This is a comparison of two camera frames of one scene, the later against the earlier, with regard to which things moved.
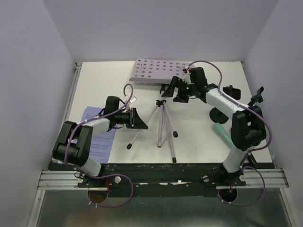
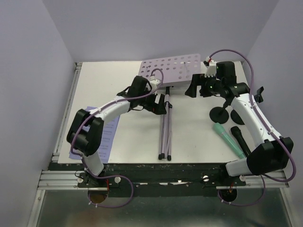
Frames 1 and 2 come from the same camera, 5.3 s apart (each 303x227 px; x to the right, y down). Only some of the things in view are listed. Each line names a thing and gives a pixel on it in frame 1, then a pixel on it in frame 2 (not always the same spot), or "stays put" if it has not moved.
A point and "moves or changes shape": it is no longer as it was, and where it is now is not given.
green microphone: (220, 131) stays put
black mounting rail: (158, 179) stays put
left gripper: (135, 120) → (158, 109)
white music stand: (160, 72) moves or changes shape
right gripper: (170, 92) → (197, 80)
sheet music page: (102, 144) stays put
